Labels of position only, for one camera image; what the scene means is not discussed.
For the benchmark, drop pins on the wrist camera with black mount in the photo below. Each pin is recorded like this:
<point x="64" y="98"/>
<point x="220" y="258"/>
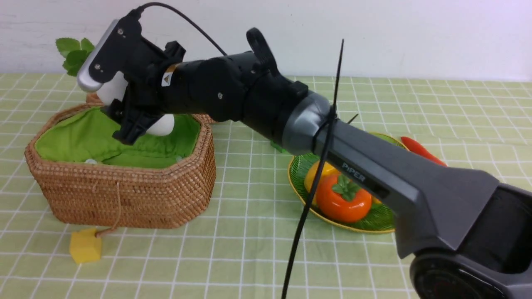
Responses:
<point x="110" y="55"/>

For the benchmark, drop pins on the black cable tie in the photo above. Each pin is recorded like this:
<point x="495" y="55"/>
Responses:
<point x="320" y="174"/>

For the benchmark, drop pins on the yellow foam cube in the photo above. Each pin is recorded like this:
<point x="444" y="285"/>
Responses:
<point x="85" y="246"/>

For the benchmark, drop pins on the orange toy persimmon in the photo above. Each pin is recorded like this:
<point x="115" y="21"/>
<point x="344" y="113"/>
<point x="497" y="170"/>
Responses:
<point x="342" y="200"/>

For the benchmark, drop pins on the orange toy carrot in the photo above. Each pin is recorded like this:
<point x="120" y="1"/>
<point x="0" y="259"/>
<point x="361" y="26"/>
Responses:
<point x="417" y="148"/>

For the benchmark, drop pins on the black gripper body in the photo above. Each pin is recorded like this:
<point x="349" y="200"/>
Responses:
<point x="159" y="82"/>

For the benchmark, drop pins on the green glass leaf plate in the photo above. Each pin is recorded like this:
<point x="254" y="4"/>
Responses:
<point x="379" y="219"/>

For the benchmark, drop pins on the white toy radish with leaves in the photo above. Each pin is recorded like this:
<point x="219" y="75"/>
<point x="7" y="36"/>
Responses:
<point x="75" y="52"/>

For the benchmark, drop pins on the woven wicker basket green lining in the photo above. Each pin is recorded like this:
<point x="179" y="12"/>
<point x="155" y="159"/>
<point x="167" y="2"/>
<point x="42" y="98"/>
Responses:
<point x="81" y="193"/>

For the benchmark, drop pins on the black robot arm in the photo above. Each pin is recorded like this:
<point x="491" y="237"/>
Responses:
<point x="469" y="232"/>

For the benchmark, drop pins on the green foam cube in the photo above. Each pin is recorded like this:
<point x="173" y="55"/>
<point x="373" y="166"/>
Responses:
<point x="277" y="147"/>

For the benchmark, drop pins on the woven wicker basket lid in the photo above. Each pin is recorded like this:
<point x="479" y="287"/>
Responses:
<point x="93" y="98"/>

